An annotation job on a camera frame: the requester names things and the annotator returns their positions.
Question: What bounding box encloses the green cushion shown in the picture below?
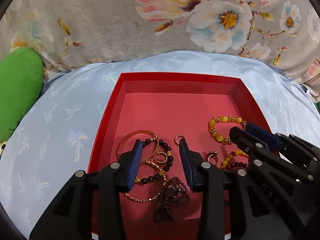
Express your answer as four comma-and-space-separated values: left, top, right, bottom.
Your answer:
1, 48, 43, 142

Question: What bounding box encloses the yellow cat-eye bead bracelet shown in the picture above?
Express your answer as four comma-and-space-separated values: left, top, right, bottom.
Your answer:
208, 115, 247, 145

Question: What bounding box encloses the orange bead bracelet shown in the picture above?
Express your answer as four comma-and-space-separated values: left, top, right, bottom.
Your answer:
220, 150, 250, 170

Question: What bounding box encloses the gold braided cuff bracelet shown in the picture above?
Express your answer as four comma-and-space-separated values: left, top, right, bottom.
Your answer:
122, 151, 168, 202

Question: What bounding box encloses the red cardboard box tray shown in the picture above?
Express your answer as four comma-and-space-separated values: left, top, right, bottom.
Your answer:
88, 72, 271, 239

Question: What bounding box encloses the dark purple bead strand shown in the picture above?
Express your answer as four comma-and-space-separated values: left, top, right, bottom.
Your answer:
153, 177, 190, 224

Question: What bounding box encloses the thin gold bangle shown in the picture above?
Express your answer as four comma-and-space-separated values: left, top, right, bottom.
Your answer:
116, 129, 160, 164

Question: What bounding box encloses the gold ring with stone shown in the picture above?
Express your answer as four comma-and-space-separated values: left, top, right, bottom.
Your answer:
206, 151, 219, 164

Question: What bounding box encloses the grey floral blanket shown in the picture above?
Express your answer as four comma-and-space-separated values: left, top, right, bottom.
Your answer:
1, 0, 319, 102

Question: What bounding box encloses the small gold hoop earring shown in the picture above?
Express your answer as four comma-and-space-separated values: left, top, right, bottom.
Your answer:
174, 134, 189, 145

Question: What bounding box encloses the dark red bead bracelet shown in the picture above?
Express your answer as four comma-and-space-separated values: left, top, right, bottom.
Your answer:
223, 161, 249, 172

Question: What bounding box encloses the dark brown bead bracelet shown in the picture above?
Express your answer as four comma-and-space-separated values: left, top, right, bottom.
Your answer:
135, 138, 175, 184

